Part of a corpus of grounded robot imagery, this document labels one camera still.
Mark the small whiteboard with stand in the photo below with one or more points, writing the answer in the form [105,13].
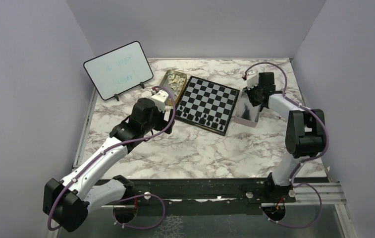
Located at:
[119,70]

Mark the black and silver chessboard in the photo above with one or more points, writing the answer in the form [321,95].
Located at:
[202,96]

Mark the pink tin box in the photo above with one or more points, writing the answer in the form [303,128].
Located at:
[246,114]

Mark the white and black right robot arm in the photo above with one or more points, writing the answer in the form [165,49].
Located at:
[305,137]

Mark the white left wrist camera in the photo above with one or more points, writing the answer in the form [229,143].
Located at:
[160,98]

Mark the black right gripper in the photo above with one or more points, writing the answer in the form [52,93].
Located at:
[254,102]

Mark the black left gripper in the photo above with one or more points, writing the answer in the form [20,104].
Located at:
[163,123]

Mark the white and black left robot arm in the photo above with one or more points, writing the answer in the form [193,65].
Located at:
[68,201]

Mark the black mounting rail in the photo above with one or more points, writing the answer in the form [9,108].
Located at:
[223,196]

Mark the pile of white chess pieces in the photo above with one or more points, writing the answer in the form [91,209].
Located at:
[176,81]

